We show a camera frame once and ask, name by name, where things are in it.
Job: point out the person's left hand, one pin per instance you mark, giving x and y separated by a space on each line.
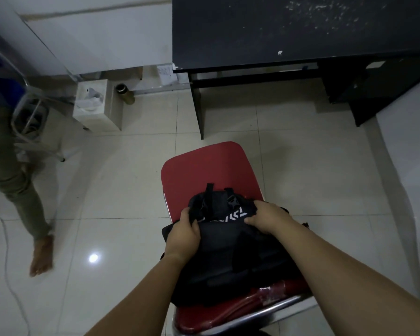
182 239

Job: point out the person's right hand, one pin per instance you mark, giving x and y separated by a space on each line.
271 218

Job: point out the person's left thumb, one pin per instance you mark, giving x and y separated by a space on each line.
197 230

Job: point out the person's right thumb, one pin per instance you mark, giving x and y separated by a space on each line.
252 221

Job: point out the black bag with white print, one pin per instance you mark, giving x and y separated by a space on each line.
227 255

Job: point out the person's right forearm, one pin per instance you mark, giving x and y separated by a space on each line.
353 283

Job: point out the person's left forearm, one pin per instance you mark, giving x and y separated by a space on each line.
140 297

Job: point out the red padded metal chair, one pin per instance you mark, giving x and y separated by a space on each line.
210 171

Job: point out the gold metal bottle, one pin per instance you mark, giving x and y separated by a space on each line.
125 95

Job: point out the white paper sheet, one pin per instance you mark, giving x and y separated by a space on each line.
166 75

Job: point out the white tissue box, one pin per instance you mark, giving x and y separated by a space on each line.
98 104

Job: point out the black desk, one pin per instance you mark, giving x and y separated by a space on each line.
294 27

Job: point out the white cabinet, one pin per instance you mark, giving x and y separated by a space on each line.
98 34

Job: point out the metal frame stool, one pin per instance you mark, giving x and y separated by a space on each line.
33 115

